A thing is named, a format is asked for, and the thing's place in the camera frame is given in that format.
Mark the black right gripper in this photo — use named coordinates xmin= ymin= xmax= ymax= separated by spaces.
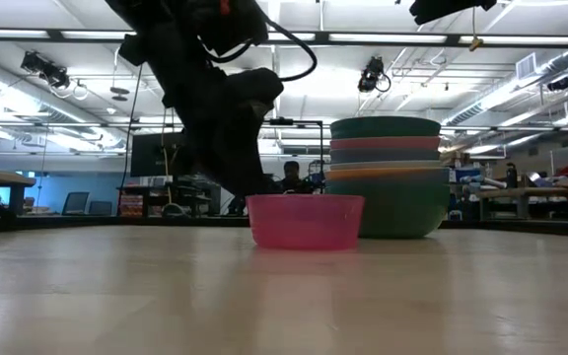
xmin=407 ymin=0 xmax=498 ymax=27

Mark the black distant rig frame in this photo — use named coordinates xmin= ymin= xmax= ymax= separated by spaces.
xmin=258 ymin=117 xmax=325 ymax=193

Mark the orange plastic bowl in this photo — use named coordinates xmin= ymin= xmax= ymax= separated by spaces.
xmin=324 ymin=167 xmax=452 ymax=182

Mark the large green plastic bowl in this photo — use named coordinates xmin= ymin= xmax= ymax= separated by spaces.
xmin=324 ymin=177 xmax=452 ymax=241

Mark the black computer monitor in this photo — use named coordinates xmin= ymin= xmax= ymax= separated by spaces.
xmin=129 ymin=131 xmax=189 ymax=178

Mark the wooden desk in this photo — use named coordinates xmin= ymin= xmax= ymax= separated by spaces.
xmin=474 ymin=184 xmax=568 ymax=222

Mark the grey office chair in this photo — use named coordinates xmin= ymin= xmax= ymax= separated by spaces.
xmin=88 ymin=198 xmax=114 ymax=217
xmin=61 ymin=190 xmax=91 ymax=216

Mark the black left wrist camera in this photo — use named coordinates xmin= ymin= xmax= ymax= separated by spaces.
xmin=187 ymin=0 xmax=271 ymax=57

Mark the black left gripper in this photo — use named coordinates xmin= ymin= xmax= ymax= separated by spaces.
xmin=162 ymin=67 xmax=286 ymax=197

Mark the small magenta translucent bowl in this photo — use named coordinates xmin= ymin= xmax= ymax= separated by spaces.
xmin=245 ymin=192 xmax=366 ymax=251

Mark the black ceiling mounted camera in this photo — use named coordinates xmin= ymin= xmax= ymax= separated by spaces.
xmin=357 ymin=54 xmax=392 ymax=95
xmin=19 ymin=49 xmax=72 ymax=90

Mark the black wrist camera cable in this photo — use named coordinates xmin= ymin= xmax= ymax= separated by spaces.
xmin=203 ymin=14 xmax=320 ymax=83

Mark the black overhead frame beam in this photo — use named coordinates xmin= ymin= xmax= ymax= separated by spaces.
xmin=0 ymin=26 xmax=568 ymax=49

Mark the yellow hanging tag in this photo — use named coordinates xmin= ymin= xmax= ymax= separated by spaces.
xmin=467 ymin=6 xmax=485 ymax=52

